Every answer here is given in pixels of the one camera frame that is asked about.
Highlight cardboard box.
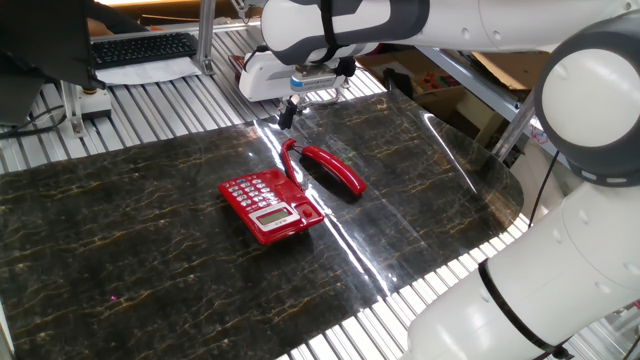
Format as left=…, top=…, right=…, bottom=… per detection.
left=357, top=48, right=504, bottom=147

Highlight red telephone cord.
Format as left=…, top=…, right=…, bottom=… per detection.
left=280, top=138, right=306, bottom=191

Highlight dark marble pattern mat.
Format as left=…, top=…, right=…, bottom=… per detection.
left=0, top=89, right=525, bottom=360

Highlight red telephone handset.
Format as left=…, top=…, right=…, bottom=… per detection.
left=299, top=144, right=368, bottom=197

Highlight black computer keyboard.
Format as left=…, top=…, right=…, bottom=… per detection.
left=90, top=32, right=199, bottom=70

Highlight aluminium frame rail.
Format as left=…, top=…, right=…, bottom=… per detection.
left=417, top=45, right=571, bottom=166

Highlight aluminium post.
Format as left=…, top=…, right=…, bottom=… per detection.
left=194, top=0, right=217, bottom=76

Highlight black floor cables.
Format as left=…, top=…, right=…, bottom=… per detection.
left=0, top=104, right=69, bottom=140

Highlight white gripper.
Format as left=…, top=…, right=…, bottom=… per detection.
left=238, top=49, right=301, bottom=131

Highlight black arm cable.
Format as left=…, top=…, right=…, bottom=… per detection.
left=477, top=258, right=576, bottom=360

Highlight black computer monitor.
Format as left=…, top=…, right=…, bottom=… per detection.
left=0, top=0, right=107, bottom=126

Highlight white paper sheet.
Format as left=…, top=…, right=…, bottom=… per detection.
left=94, top=56, right=202, bottom=86

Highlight red telephone base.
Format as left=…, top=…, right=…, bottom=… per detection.
left=218, top=168, right=325, bottom=246

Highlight silver blue gripper camera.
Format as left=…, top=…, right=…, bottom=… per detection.
left=290, top=64, right=339, bottom=95

